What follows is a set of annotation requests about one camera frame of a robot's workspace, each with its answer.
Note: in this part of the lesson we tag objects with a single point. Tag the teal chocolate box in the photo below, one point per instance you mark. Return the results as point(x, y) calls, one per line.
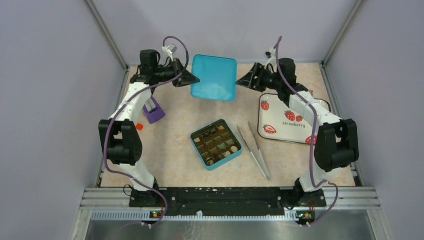
point(216, 144)

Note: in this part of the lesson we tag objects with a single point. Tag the small orange cube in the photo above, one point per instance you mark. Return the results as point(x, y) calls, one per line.
point(139, 127)

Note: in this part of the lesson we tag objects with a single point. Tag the metal frame rail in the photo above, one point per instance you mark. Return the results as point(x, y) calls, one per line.
point(113, 203)

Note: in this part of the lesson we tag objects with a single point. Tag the strawberry print tray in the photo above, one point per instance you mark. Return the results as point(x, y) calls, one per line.
point(278, 122)

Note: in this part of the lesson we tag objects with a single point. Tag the teal box lid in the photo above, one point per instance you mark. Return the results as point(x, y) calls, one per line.
point(218, 76)

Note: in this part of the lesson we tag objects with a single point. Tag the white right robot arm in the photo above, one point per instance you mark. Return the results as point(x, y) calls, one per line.
point(334, 141)

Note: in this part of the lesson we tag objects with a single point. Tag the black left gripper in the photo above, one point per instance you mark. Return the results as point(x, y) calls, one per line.
point(187, 79)

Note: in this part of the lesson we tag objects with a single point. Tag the purple box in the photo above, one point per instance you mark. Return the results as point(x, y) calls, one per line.
point(153, 111)

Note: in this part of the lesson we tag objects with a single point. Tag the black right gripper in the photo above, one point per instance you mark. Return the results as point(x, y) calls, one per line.
point(258, 71)

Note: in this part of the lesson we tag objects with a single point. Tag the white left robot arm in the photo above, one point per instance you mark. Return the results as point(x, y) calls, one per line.
point(120, 141)

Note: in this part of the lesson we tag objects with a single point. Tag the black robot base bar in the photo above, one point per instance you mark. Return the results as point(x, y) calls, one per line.
point(227, 201)

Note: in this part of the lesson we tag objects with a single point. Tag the metal tongs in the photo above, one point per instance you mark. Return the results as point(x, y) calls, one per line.
point(255, 150)

